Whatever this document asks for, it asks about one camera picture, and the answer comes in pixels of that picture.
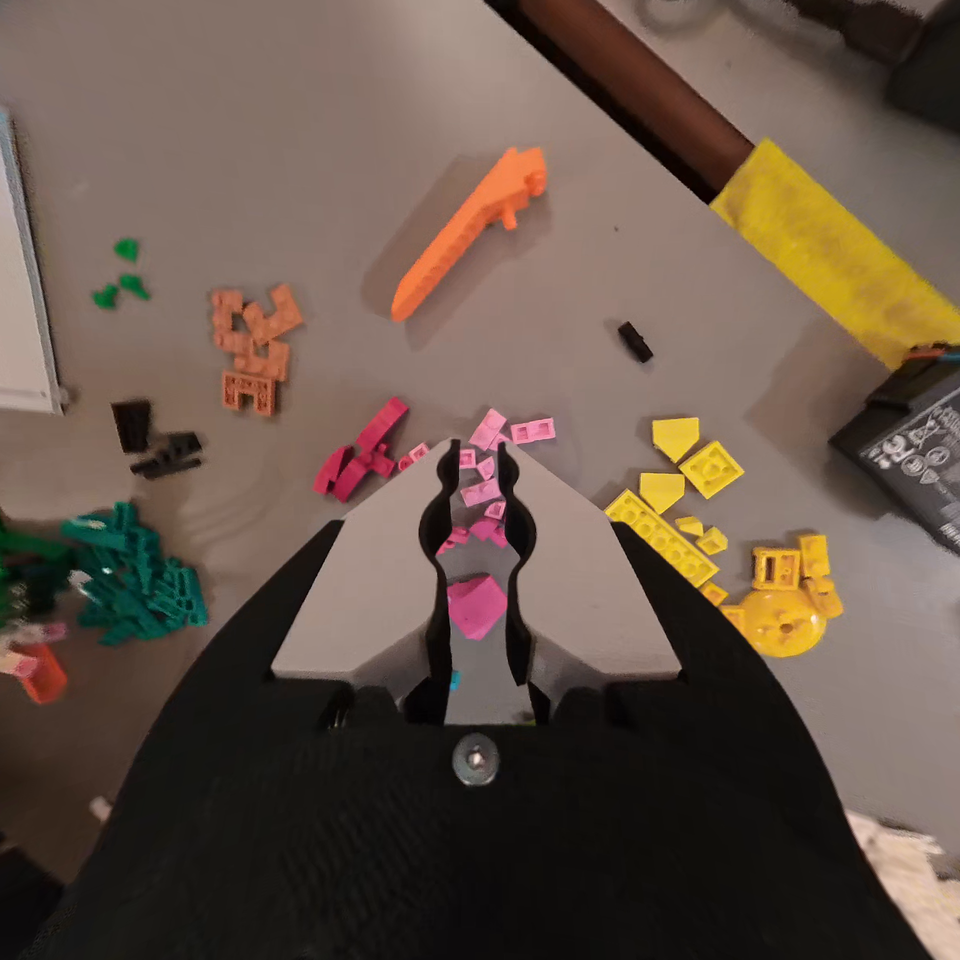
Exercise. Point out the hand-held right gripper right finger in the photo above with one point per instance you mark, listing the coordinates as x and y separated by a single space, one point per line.
585 592

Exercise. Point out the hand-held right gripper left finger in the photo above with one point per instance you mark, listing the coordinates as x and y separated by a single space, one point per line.
360 592

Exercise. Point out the large pink lego slope piece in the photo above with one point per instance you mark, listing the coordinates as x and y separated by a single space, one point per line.
476 604

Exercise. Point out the pile of yellow lego pieces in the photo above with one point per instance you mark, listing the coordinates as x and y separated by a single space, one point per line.
709 469

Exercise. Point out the pile of light pink lego pieces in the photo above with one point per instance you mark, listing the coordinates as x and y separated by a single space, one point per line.
491 431

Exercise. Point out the dark pink lego assembly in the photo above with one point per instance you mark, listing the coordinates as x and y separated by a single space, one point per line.
360 457

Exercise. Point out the pile of teal lego pieces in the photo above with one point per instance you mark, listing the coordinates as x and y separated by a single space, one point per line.
142 581

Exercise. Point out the small black lego connector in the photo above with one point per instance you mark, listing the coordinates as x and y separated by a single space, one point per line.
635 341

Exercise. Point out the pile of orange lego plates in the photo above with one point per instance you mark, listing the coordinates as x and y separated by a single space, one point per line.
259 345

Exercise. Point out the black lego slope piece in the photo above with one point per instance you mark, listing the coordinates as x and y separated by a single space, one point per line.
131 425

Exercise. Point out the translucent red lego piece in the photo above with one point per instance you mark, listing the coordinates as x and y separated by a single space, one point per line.
41 675

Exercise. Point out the pile of dark green lego pieces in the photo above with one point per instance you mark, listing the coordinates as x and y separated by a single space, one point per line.
30 570

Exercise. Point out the orange lego brick separator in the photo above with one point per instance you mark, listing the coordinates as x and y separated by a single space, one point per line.
465 232

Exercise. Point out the small green lego leaf piece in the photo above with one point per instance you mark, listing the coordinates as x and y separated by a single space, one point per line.
105 298
126 249
133 285

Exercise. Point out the pile of white lego pieces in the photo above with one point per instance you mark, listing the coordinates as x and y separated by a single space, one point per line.
907 877

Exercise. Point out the black power adapter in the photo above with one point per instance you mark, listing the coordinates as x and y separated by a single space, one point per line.
911 457

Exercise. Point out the yellow tape strip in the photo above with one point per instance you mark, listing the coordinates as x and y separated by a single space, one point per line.
832 247

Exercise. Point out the white tray edge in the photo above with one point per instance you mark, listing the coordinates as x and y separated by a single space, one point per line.
19 300

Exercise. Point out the black lego bracket piece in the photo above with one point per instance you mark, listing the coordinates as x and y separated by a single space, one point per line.
169 454

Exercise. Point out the brown wooden rail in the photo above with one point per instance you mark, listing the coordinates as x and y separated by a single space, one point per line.
645 90

